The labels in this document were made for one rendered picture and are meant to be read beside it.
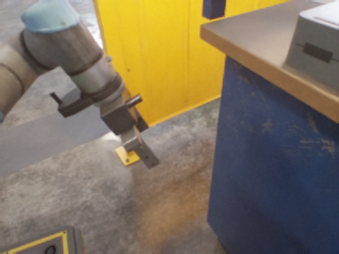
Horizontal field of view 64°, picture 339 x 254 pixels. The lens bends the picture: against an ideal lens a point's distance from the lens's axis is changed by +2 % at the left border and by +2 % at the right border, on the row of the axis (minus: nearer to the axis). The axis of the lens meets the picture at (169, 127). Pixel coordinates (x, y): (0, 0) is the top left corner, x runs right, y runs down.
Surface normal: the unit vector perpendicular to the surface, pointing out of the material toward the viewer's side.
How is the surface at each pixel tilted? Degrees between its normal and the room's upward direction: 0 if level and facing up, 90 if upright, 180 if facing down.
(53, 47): 90
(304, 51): 90
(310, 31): 90
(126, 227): 0
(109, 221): 0
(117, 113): 83
